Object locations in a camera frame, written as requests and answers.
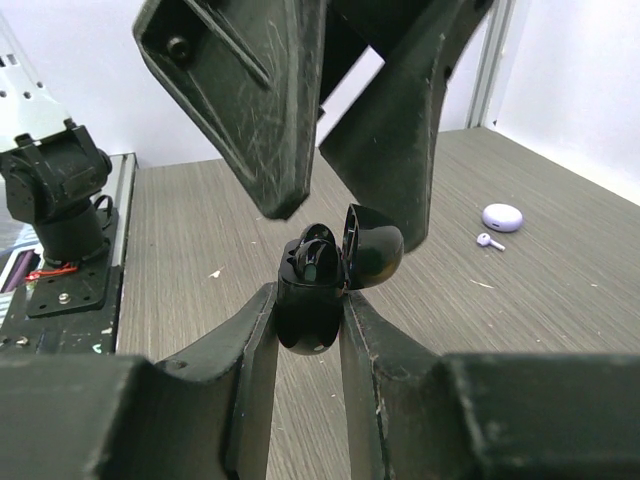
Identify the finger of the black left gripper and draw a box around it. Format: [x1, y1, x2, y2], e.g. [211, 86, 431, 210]
[320, 1, 492, 251]
[133, 0, 326, 220]

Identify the black round charging case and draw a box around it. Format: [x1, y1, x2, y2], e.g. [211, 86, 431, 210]
[274, 204, 404, 355]

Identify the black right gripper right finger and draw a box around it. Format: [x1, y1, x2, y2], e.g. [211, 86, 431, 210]
[339, 293, 639, 479]

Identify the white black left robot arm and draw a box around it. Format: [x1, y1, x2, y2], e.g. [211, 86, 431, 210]
[1, 1, 490, 265]

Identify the purple earbud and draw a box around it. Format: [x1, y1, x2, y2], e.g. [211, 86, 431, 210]
[476, 233, 506, 252]

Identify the purple round charging case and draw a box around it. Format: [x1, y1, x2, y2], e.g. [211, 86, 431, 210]
[482, 203, 524, 233]

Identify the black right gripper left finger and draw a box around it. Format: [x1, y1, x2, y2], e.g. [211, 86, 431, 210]
[1, 283, 278, 479]

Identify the black earbud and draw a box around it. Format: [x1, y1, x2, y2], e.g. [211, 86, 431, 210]
[295, 239, 338, 284]

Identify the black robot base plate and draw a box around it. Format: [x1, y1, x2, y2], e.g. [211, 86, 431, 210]
[1, 209, 123, 356]

